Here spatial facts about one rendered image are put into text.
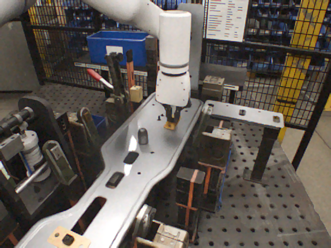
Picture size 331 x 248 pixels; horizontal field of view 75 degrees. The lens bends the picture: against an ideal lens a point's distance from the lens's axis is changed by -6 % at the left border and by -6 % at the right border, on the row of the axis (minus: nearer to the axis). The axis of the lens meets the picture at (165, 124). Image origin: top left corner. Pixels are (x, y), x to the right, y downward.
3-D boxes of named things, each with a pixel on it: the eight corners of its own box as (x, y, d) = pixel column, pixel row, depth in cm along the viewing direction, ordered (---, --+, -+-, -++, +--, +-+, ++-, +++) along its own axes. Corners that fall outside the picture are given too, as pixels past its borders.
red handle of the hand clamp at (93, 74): (121, 98, 77) (85, 69, 76) (119, 103, 79) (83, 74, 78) (127, 93, 81) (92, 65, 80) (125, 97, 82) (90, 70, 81)
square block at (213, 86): (211, 154, 109) (222, 84, 89) (195, 150, 111) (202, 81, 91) (215, 144, 115) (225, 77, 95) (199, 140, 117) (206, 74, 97)
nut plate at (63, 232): (92, 241, 43) (90, 238, 43) (80, 258, 40) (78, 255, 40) (59, 225, 46) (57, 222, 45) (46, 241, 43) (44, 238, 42)
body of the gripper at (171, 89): (152, 69, 65) (153, 103, 71) (187, 74, 62) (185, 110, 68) (162, 61, 71) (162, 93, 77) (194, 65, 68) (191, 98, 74)
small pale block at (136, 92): (143, 163, 104) (138, 90, 83) (136, 161, 105) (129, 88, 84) (146, 158, 107) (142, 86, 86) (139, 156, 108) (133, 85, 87)
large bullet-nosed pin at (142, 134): (146, 149, 68) (145, 131, 65) (136, 147, 69) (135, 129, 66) (150, 143, 71) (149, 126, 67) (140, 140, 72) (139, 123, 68)
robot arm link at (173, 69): (153, 62, 63) (153, 72, 65) (184, 67, 61) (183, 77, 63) (164, 54, 70) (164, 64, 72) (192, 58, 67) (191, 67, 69)
